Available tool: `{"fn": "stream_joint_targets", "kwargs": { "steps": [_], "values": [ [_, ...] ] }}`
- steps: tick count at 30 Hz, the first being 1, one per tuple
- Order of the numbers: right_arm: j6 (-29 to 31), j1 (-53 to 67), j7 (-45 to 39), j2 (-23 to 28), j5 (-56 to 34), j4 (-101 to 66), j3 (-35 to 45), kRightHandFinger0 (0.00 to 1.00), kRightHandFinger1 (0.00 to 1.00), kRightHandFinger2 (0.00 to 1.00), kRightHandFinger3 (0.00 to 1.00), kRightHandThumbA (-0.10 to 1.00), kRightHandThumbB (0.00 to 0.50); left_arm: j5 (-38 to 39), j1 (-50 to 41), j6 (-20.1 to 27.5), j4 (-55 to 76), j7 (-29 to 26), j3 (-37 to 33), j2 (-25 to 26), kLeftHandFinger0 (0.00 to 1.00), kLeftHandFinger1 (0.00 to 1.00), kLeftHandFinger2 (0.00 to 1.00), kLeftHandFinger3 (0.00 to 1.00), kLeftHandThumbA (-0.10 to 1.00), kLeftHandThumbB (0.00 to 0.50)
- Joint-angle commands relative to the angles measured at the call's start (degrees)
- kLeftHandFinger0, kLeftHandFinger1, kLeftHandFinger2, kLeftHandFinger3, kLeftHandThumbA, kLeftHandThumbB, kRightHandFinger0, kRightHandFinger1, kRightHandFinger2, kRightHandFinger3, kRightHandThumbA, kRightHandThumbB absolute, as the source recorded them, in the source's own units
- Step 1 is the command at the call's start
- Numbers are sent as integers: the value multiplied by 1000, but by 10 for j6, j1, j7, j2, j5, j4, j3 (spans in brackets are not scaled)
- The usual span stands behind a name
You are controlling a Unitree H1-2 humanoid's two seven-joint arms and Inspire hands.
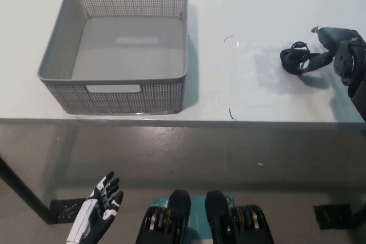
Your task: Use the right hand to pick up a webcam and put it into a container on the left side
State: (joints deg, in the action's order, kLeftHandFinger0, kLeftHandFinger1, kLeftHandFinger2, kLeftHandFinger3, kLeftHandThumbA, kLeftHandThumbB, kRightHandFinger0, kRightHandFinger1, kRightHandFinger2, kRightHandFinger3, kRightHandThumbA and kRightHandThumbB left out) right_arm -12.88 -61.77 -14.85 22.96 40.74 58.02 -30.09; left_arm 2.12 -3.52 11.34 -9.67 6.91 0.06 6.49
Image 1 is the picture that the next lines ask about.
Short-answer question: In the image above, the white and black right hand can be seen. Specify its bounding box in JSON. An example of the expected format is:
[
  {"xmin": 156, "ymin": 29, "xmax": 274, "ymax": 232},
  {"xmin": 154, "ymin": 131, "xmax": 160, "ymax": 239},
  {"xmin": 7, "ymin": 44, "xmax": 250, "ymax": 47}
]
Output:
[{"xmin": 303, "ymin": 26, "xmax": 366, "ymax": 87}]

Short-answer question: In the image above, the white and black left hand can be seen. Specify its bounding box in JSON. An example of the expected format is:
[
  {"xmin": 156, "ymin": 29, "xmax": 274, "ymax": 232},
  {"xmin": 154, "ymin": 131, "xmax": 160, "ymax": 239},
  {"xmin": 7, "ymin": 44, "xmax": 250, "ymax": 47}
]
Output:
[{"xmin": 66, "ymin": 171, "xmax": 125, "ymax": 244}]

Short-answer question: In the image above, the black floor tape patch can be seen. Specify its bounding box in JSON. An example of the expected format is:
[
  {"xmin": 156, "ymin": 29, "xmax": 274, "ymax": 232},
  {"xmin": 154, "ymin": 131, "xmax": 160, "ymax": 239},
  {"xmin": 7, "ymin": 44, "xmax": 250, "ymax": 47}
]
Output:
[
  {"xmin": 50, "ymin": 198, "xmax": 86, "ymax": 225},
  {"xmin": 312, "ymin": 203, "xmax": 353, "ymax": 231}
]

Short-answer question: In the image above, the black table leg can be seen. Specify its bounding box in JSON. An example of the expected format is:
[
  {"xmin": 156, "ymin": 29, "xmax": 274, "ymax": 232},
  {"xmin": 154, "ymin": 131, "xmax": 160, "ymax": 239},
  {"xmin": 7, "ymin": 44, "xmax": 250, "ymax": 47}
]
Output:
[{"xmin": 0, "ymin": 155, "xmax": 59, "ymax": 225}]

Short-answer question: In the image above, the black left robot body block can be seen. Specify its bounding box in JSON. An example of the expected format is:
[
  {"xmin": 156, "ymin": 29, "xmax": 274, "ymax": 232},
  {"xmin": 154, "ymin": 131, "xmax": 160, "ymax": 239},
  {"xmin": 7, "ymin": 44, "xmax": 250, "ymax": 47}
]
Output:
[{"xmin": 136, "ymin": 189, "xmax": 192, "ymax": 244}]

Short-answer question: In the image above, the black robot body block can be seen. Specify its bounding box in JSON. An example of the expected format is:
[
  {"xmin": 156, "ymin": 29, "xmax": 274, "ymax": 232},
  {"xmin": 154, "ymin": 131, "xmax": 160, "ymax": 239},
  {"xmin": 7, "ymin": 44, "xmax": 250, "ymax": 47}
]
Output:
[
  {"xmin": 205, "ymin": 190, "xmax": 275, "ymax": 244},
  {"xmin": 136, "ymin": 189, "xmax": 192, "ymax": 244}
]

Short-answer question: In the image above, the teal robot body panel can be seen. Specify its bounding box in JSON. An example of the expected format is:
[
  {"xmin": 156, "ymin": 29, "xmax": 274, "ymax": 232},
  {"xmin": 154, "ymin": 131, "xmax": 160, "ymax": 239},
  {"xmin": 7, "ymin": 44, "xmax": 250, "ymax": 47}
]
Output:
[{"xmin": 148, "ymin": 194, "xmax": 236, "ymax": 244}]

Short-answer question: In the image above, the black right robot body block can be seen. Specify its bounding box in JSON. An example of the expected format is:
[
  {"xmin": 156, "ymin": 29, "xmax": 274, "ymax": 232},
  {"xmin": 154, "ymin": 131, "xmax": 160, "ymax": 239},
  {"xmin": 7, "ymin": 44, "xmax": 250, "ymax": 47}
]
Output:
[{"xmin": 205, "ymin": 190, "xmax": 275, "ymax": 244}]

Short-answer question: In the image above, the grey perforated plastic basket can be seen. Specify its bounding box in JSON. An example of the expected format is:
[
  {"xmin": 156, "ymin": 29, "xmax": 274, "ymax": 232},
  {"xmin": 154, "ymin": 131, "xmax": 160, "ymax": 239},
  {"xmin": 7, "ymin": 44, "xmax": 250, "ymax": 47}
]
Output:
[{"xmin": 36, "ymin": 0, "xmax": 189, "ymax": 115}]

